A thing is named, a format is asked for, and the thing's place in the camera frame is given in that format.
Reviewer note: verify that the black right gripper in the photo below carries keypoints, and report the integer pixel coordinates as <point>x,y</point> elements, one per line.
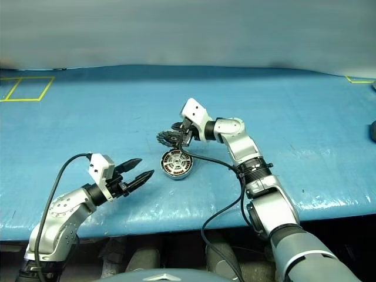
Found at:
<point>189,129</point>

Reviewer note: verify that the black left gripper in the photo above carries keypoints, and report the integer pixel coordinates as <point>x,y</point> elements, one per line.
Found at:
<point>117,186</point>

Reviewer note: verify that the round finned motor lid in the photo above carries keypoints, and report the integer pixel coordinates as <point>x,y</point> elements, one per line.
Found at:
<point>167,138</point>

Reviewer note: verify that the silver motor housing copper windings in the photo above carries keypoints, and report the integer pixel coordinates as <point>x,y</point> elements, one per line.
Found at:
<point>174,177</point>

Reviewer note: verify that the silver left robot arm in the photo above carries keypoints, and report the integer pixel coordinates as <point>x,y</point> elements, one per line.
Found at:
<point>64,211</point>

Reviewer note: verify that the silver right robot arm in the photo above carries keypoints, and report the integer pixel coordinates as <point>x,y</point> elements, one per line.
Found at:
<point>243,147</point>

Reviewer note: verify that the blue table cover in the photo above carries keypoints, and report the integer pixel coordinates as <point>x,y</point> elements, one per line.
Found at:
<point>88,123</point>

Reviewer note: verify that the dark grey rounded shape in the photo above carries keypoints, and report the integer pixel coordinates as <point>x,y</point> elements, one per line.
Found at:
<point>144,258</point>
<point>221,260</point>

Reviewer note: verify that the blue grey dome with emblem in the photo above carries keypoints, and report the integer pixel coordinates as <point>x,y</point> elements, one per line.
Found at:
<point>164,277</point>

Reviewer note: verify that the dark rounded object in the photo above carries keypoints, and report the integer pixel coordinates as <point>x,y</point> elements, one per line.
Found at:
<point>373,130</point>

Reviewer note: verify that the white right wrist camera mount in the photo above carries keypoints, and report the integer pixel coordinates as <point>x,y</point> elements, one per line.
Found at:
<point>195,111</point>

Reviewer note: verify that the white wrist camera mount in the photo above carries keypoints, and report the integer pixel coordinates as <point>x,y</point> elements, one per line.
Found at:
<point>195,111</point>
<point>98,170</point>

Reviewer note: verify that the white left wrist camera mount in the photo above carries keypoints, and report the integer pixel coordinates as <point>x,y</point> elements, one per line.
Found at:
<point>98,170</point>

